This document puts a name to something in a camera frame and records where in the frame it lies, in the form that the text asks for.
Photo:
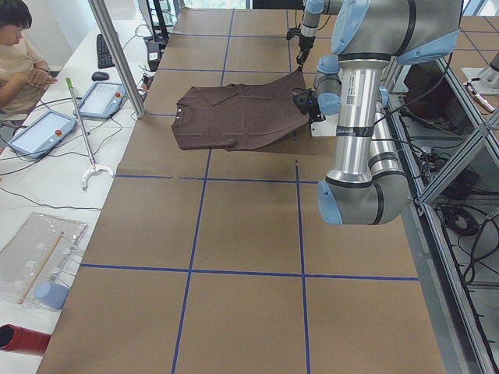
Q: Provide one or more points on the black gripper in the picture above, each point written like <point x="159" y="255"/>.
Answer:
<point x="314" y="114"/>
<point x="305" y="42"/>

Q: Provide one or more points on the dark brown t-shirt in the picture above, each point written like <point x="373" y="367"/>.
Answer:
<point x="238" y="116"/>

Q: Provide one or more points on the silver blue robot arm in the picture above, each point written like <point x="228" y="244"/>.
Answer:
<point x="314" y="9"/>
<point x="366" y="184"/>

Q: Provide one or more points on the black box white label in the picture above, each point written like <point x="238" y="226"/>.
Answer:
<point x="153" y="55"/>

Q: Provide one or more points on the black keyboard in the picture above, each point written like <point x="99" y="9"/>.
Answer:
<point x="104" y="58"/>

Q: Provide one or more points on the far blue teach pendant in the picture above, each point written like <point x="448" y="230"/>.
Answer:
<point x="102" y="100"/>

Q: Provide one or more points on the blue teach pendant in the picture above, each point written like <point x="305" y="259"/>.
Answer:
<point x="43" y="135"/>
<point x="102" y="100"/>

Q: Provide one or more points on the black computer mouse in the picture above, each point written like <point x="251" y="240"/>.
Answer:
<point x="99" y="76"/>

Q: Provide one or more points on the reacher grabber stick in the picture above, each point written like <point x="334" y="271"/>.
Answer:
<point x="94" y="168"/>

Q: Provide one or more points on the near blue teach pendant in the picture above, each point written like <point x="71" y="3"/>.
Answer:
<point x="43" y="135"/>

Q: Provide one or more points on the seated person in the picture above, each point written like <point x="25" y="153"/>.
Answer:
<point x="25" y="75"/>

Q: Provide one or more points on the blue cap cylinder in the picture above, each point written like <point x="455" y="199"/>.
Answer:
<point x="51" y="294"/>

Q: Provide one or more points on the wooden stick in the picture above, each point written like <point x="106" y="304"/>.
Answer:
<point x="37" y="273"/>

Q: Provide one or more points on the red cylinder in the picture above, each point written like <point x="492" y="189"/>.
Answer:
<point x="21" y="340"/>

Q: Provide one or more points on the aluminium frame post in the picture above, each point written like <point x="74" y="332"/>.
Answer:
<point x="106" y="27"/>

